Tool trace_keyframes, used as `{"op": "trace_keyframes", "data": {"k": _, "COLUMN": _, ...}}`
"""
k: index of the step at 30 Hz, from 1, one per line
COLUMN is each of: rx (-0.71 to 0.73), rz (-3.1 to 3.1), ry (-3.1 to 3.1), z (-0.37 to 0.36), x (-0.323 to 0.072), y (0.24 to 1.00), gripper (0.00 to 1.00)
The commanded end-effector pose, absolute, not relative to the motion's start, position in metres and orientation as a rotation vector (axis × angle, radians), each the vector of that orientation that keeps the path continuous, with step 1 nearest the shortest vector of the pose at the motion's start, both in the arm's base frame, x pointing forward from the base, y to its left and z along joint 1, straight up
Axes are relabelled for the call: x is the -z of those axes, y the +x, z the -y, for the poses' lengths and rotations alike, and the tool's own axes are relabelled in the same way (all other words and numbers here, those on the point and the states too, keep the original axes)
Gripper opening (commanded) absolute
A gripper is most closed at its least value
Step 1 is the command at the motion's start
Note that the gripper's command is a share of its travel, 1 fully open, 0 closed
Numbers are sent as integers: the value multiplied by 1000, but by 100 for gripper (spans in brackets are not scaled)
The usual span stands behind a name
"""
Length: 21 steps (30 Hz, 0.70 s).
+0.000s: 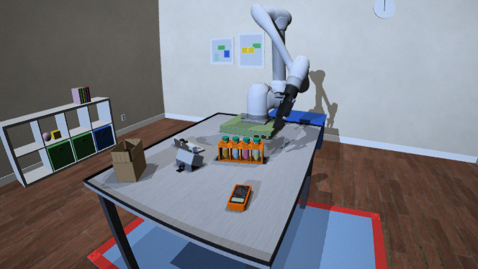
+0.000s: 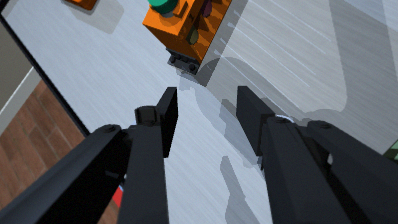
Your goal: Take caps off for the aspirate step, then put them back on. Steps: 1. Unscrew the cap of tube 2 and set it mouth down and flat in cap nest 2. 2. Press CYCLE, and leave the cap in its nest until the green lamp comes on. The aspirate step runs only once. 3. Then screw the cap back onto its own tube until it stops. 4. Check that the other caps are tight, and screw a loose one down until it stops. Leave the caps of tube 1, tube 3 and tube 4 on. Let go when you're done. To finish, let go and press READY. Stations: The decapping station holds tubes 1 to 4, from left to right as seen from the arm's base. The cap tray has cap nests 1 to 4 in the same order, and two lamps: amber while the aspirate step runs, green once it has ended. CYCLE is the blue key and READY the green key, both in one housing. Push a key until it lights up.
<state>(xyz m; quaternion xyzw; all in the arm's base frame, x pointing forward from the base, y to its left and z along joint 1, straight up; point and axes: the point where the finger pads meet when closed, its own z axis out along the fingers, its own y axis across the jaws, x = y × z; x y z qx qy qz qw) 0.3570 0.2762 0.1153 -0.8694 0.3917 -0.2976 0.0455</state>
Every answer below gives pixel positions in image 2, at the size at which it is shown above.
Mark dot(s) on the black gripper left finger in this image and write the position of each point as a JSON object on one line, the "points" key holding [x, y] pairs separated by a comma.
{"points": [[79, 187]]}

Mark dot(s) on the orange multimeter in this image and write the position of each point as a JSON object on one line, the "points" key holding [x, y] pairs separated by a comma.
{"points": [[86, 4]]}

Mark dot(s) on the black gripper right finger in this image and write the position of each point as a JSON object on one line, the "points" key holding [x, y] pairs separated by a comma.
{"points": [[361, 182]]}

